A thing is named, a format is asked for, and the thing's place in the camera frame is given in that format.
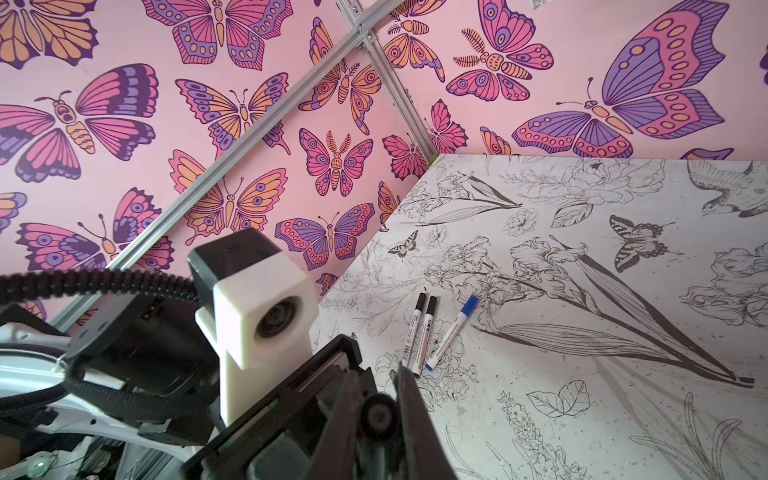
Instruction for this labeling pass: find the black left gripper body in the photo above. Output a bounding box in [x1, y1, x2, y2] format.
[179, 334, 364, 479]

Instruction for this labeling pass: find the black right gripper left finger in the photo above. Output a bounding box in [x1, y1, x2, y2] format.
[305, 369, 375, 479]

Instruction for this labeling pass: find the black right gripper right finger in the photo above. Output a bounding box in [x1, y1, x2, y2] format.
[395, 365, 457, 480]

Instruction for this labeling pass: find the white marker pen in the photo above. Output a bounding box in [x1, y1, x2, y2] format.
[399, 292, 427, 367]
[425, 295, 478, 371]
[411, 296, 438, 377]

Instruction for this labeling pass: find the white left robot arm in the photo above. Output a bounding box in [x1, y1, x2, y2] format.
[1, 290, 376, 479]

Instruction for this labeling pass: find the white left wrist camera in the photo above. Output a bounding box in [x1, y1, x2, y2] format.
[187, 229, 319, 426]

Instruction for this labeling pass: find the aluminium frame left beam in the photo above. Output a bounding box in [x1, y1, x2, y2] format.
[50, 0, 403, 332]

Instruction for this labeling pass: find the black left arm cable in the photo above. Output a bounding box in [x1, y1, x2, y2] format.
[0, 268, 199, 306]

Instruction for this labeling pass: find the aluminium frame post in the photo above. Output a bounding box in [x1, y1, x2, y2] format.
[335, 0, 439, 161]

